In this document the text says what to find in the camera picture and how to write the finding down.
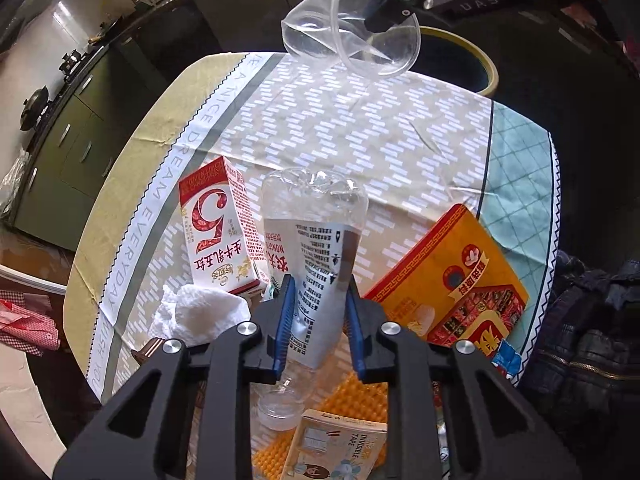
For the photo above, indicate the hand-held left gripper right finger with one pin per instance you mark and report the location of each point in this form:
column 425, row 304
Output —
column 356, row 335

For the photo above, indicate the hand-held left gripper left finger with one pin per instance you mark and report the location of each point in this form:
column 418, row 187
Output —
column 284, row 330

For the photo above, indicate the yellow rimmed trash bin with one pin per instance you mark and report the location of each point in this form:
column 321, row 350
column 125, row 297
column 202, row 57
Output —
column 484, row 62

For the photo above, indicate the orange bumpy mat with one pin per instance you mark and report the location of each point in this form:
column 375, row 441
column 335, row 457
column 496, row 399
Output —
column 352, row 400

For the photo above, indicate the clear plastic bottle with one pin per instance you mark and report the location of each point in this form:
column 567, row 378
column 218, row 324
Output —
column 320, row 230

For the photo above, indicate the clear plastic cup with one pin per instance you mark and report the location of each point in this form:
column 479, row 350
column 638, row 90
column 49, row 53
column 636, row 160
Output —
column 320, row 25

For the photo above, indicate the orange and red cardboard box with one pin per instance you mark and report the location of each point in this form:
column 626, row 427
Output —
column 450, row 270

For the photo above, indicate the crumpled white tissue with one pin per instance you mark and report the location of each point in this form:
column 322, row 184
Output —
column 200, row 315

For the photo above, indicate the beige tape box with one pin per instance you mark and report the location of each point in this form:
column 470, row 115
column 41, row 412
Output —
column 340, row 445

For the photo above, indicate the red and white milk carton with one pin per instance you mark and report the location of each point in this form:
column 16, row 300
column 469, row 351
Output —
column 215, row 230

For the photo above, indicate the brown wrapper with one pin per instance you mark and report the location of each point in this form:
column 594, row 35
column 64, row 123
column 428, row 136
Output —
column 146, row 350

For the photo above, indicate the blue wrapper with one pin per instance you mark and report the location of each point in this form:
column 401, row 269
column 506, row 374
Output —
column 507, row 357

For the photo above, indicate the patterned tablecloth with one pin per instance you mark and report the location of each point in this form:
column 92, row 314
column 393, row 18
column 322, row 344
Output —
column 350, row 125

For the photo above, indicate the dark jacket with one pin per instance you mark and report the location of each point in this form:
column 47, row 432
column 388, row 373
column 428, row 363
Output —
column 590, row 340

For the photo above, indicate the red checked apron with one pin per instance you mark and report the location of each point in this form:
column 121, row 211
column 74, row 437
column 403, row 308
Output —
column 25, row 330

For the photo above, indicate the green drawer cabinet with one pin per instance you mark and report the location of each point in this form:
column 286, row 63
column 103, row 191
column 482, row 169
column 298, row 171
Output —
column 80, row 150

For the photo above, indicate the black kitchen countertop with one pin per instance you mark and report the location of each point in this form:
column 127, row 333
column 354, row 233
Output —
column 125, row 22

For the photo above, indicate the clear plastic bag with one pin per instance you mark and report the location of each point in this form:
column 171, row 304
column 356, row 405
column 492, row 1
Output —
column 12, row 185

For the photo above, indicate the gas stove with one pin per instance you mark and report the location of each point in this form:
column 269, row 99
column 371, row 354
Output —
column 52, row 87

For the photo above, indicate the black wok with lid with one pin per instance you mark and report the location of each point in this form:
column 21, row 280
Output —
column 34, row 105

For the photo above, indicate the small black pot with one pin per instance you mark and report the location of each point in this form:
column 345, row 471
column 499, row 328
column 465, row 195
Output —
column 71, row 61

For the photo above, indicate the white sliding door frame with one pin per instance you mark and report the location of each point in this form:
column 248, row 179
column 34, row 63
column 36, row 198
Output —
column 35, row 276

